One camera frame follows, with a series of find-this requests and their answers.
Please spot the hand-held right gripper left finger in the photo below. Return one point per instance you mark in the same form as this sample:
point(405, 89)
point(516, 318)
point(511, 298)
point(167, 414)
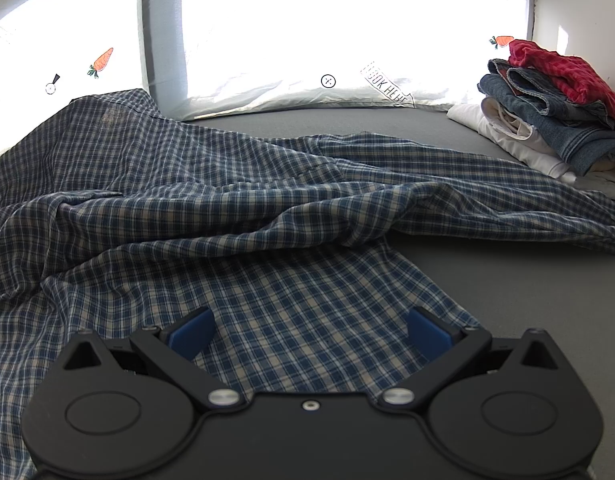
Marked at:
point(192, 334)

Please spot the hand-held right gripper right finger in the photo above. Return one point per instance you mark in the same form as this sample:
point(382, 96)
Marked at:
point(427, 334)

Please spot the blue plaid shirt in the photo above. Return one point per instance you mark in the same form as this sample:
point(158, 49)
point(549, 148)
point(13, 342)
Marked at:
point(187, 210)

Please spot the white folded garment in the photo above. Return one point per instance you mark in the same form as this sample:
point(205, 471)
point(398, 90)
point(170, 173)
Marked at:
point(512, 145)

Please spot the blue denim jeans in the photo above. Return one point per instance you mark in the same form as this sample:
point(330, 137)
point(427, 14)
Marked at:
point(577, 140)

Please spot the red checked garment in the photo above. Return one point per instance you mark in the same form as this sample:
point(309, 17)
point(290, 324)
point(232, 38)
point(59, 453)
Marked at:
point(577, 80)

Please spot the white printed curtain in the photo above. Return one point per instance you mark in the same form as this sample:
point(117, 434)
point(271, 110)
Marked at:
point(337, 35)

